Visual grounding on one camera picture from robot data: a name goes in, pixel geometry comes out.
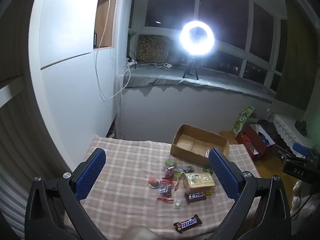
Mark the white cabinet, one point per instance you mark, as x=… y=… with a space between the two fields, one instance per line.
x=75 y=67

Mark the red stick wrapper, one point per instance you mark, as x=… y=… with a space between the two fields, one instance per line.
x=165 y=199

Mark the grey sill cloth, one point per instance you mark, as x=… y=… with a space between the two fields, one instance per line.
x=200 y=85

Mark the white adapter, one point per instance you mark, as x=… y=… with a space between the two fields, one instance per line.
x=167 y=65

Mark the green carton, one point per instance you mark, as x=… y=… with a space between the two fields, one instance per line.
x=241 y=122

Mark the white power strip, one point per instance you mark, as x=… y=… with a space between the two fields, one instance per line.
x=131 y=62

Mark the cardboard box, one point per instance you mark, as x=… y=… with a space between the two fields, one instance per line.
x=192 y=142

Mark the dark figurine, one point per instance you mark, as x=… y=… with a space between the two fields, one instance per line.
x=301 y=126

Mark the black tripod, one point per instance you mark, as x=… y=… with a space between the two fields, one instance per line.
x=191 y=67

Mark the yellow green candy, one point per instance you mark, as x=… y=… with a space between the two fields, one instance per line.
x=178 y=173

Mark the curtain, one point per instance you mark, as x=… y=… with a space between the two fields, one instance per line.
x=297 y=55

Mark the pale pink stick wrapper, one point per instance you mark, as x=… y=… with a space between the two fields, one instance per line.
x=177 y=185

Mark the clear bread packet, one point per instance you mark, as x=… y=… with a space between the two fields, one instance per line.
x=198 y=181

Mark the checked pink tablecloth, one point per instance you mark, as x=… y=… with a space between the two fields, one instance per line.
x=125 y=180

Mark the white lace cloth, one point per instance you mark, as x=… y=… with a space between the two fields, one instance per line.
x=287 y=130

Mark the patterned board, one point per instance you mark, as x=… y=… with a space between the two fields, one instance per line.
x=153 y=48

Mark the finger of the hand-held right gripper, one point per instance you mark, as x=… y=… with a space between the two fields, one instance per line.
x=299 y=148

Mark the person's right hand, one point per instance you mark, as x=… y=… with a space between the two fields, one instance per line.
x=297 y=192

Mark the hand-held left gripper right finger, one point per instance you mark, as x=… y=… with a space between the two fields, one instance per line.
x=222 y=175

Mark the red box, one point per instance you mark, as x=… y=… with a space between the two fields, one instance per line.
x=257 y=142

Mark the chocolate bar blue white label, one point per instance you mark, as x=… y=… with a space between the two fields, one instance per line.
x=195 y=197

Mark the small black packet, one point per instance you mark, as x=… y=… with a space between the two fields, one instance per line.
x=188 y=168

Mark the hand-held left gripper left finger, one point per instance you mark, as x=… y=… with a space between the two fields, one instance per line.
x=91 y=172

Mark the brown chocolate bar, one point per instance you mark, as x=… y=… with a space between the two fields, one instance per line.
x=188 y=223

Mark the window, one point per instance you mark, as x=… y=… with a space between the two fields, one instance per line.
x=225 y=12

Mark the small clear candy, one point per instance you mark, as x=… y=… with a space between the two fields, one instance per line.
x=178 y=203

